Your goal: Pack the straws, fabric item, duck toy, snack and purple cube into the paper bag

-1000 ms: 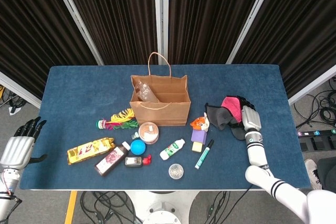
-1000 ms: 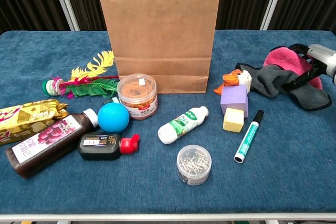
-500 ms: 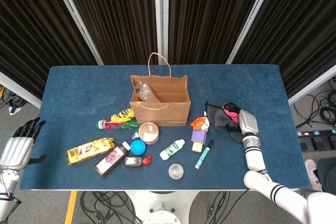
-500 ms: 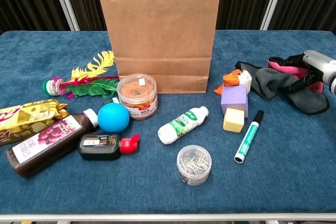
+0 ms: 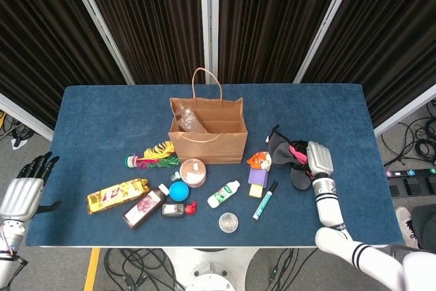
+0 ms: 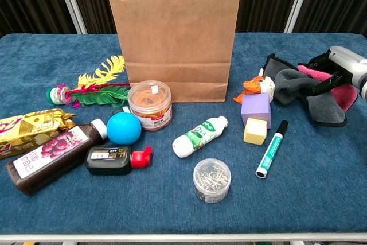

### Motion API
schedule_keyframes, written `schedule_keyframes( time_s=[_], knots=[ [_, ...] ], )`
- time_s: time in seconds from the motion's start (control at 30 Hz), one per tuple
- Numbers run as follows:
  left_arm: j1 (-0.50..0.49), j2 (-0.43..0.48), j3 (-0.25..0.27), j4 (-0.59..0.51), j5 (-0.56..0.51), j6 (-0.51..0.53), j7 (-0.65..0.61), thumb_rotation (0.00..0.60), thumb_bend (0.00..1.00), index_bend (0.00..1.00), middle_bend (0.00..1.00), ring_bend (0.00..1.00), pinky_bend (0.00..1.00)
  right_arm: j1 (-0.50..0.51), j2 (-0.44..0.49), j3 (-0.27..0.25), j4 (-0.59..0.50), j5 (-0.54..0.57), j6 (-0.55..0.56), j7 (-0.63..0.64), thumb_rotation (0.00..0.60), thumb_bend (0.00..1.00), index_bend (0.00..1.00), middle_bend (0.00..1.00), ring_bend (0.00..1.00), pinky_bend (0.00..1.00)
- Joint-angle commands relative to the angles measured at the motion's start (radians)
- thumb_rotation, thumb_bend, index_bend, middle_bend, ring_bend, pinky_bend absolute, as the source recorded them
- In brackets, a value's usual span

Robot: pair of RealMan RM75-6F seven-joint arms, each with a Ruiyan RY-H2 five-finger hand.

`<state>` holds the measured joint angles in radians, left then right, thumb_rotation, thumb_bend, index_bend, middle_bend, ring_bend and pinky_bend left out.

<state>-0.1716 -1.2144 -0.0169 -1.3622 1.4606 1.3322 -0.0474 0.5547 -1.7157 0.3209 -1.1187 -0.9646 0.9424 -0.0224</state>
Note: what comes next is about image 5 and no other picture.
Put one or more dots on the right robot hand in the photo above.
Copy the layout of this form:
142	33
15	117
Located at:
320	159

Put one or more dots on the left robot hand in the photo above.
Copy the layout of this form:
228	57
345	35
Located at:
22	195

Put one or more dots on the pink and black cloth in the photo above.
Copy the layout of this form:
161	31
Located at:
281	151

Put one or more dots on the orange snack bag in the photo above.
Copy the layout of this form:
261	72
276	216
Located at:
259	161

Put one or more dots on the yellow snack package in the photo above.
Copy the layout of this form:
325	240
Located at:
116	195

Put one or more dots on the clear plastic bag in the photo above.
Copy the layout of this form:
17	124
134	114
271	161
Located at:
189	120

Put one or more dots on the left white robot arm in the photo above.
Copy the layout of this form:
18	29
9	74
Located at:
10	243

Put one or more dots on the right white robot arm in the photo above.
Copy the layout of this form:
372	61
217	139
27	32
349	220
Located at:
327	202

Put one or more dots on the brown paper bag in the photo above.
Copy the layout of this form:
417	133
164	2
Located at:
207	151

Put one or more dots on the white paper scrap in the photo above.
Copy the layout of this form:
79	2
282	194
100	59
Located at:
18	144

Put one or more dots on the purple cube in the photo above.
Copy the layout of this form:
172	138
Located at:
257	178

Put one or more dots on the green marker pen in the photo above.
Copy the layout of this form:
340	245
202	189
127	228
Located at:
264	202

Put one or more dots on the pale yellow cube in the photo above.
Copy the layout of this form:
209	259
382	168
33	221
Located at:
256	191

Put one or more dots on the white green plastic bottle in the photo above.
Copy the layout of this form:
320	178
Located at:
223	194

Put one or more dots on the white sneaker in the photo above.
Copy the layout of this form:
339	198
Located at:
405	223

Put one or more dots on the blue table mat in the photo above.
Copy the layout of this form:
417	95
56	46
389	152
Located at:
102	117

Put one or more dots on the brown floral label bottle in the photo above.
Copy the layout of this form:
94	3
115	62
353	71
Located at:
143	207

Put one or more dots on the round pink jar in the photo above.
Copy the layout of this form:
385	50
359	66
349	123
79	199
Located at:
192	172

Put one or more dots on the colourful feather shuttlecock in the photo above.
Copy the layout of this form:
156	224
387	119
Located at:
158	153

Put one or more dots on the blue ball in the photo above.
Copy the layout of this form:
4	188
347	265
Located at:
178	191

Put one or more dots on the black pleated curtain panel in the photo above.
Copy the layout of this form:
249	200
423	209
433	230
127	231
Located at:
153	15
391	32
272	15
41	32

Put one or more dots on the small dark red-capped bottle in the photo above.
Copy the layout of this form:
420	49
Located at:
173	209

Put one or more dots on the white partition base rail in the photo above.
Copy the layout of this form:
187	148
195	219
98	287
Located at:
24	117
405	114

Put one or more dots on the white partition frame post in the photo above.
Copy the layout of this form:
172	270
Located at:
98	22
326	22
208	15

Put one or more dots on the white table pedestal base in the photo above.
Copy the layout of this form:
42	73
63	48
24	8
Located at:
211	263

